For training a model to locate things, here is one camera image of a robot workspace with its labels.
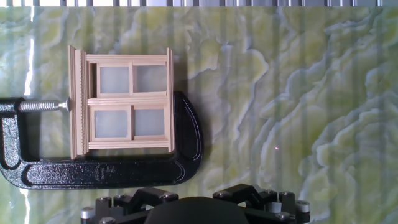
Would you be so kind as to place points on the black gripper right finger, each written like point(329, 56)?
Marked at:
point(267, 202)

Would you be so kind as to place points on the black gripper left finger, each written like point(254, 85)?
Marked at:
point(124, 205)

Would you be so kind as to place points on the small wooden sliding sash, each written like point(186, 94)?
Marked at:
point(150, 78)

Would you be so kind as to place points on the black C-clamp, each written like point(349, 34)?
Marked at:
point(93, 175)

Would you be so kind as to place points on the green marble pattern mat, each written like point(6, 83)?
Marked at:
point(280, 93)

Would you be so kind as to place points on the miniature wooden window frame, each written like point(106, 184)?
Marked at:
point(124, 101)

